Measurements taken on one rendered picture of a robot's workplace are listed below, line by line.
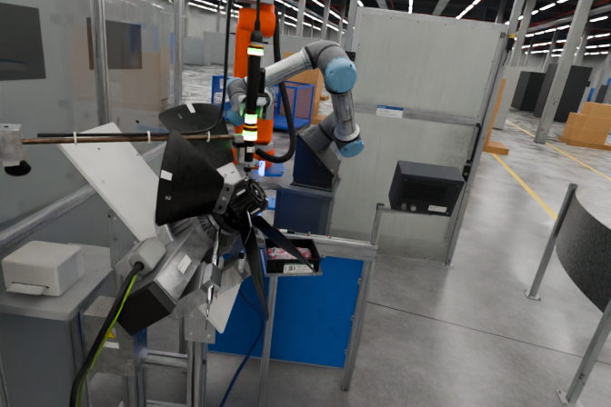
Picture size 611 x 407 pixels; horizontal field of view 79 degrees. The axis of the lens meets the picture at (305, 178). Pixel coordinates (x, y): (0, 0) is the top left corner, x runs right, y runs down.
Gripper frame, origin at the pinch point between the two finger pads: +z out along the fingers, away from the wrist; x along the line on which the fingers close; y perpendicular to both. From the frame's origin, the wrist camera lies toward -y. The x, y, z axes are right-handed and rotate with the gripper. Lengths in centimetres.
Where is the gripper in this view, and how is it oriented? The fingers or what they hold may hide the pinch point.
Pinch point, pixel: (249, 100)
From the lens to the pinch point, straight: 113.8
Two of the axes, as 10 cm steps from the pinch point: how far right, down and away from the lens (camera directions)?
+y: -1.2, 9.4, 3.2
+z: -0.5, 3.1, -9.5
